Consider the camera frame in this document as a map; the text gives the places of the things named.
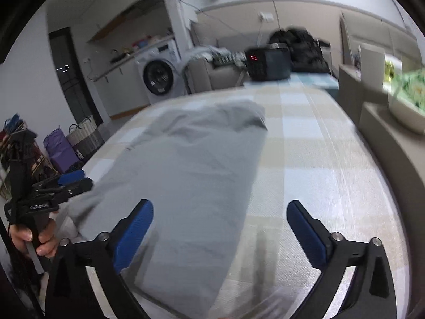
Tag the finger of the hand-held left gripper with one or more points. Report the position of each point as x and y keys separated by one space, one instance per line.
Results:
x=79 y=186
x=71 y=176

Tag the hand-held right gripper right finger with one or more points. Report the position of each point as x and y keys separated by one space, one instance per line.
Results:
x=305 y=236

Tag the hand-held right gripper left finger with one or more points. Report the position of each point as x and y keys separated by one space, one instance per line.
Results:
x=132 y=236

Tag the grey t-shirt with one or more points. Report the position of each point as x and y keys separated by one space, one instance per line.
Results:
x=199 y=172

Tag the person's left hand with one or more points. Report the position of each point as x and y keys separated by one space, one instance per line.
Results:
x=20 y=236

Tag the purple bag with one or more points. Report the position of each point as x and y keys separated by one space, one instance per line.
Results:
x=58 y=153

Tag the woven laundry basket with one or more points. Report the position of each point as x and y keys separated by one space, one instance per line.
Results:
x=86 y=139

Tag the checkered bed blanket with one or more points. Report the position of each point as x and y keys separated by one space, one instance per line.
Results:
x=315 y=159

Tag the blue shoes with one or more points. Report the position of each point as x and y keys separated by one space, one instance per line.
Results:
x=13 y=123

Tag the dark door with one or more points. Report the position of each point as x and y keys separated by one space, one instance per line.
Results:
x=69 y=79

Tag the white kitchen counter cabinet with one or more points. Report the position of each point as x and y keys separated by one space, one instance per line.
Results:
x=123 y=89

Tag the grey bedside ledge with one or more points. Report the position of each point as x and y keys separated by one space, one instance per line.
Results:
x=381 y=146

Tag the white washing machine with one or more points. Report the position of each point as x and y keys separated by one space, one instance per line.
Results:
x=159 y=73

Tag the red basin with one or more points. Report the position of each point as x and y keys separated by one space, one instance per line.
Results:
x=139 y=44

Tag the teal checkered tablecloth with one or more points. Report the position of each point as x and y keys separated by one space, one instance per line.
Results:
x=312 y=79

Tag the white bowl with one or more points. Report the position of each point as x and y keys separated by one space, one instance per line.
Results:
x=408 y=116

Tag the dark electric pressure cooker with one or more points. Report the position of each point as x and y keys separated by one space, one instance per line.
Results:
x=272 y=63

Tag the grey sofa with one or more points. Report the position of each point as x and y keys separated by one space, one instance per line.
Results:
x=225 y=76

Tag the grey cloth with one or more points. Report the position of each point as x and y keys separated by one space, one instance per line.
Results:
x=202 y=53

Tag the white cylinder appliance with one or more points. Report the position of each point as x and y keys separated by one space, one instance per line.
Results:
x=372 y=66

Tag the black jacket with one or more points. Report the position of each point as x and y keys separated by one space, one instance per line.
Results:
x=305 y=50

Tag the houndstooth cloth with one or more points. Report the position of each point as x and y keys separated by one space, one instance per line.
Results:
x=229 y=59

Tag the beige bed headboard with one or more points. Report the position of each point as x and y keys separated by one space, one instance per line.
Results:
x=368 y=30

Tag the white wall kitchen cabinets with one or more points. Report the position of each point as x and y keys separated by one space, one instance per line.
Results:
x=132 y=16

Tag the white wall socket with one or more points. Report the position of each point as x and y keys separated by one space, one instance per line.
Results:
x=265 y=16

